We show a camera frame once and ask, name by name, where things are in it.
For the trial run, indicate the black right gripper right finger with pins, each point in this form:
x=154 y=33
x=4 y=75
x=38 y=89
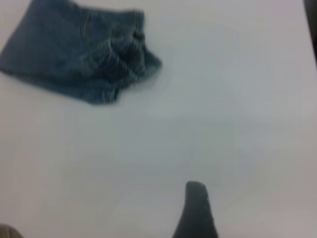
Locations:
x=196 y=213

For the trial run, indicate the blue denim shorts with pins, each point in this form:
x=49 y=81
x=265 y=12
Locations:
x=62 y=49

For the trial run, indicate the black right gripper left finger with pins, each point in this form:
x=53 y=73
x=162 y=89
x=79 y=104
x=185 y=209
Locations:
x=7 y=233

